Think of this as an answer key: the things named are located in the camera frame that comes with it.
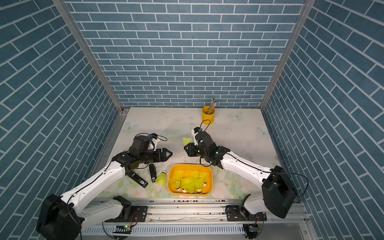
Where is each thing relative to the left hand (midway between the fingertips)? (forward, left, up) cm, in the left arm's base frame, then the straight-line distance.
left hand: (171, 154), depth 80 cm
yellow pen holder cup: (+33, -20, -4) cm, 39 cm away
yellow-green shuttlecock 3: (-9, -13, -10) cm, 19 cm away
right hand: (+3, -8, +2) cm, 9 cm away
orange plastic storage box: (-15, -19, -13) cm, 28 cm away
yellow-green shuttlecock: (-11, -3, -10) cm, 16 cm away
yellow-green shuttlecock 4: (-8, -19, -9) cm, 22 cm away
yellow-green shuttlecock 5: (-13, -15, -7) cm, 21 cm away
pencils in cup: (+37, -25, +3) cm, 45 cm away
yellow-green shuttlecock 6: (-9, +6, -12) cm, 16 cm away
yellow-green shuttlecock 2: (-13, -9, -9) cm, 18 cm away
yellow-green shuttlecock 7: (+5, -8, +7) cm, 12 cm away
